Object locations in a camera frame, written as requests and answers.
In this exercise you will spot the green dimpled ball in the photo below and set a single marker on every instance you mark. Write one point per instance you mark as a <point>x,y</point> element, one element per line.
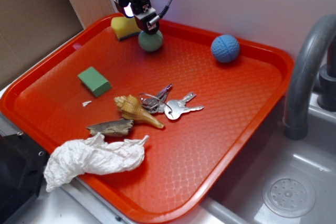
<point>150,43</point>

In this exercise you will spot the blue dimpled ball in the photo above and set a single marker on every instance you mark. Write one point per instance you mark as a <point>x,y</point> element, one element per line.
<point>225,48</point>

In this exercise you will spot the yellow sponge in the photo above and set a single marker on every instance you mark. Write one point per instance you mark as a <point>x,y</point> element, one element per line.
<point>124,27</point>

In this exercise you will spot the green rectangular block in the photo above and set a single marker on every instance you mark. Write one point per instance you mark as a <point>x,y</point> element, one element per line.
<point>94,81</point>

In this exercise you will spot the brown spiral seashell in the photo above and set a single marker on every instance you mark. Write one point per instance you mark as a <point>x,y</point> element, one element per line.
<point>131,109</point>

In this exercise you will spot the brown cardboard panel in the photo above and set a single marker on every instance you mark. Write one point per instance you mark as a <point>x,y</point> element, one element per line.
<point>31,29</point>

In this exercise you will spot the silver key bunch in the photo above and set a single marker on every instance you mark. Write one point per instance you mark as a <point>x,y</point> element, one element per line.
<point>173,109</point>

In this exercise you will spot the small white paper scrap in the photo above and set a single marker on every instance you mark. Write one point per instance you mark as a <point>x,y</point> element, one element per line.
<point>86,103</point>

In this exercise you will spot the brown wood bark piece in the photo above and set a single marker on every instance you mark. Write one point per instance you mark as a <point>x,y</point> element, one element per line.
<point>118,128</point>

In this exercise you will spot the crumpled white paper towel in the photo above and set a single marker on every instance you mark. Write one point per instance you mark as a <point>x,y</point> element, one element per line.
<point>92,156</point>

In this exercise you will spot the dark grey faucet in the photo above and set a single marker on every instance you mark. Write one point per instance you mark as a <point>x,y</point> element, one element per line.
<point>315,64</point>

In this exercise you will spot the grey sink basin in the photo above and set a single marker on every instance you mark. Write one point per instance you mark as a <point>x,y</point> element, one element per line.
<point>237,195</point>

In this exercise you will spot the sink drain strainer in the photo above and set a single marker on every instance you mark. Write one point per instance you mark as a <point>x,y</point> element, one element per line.
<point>288,195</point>

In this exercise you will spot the black octagonal base mount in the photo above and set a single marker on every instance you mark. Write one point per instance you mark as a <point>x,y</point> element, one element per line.
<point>22,165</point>

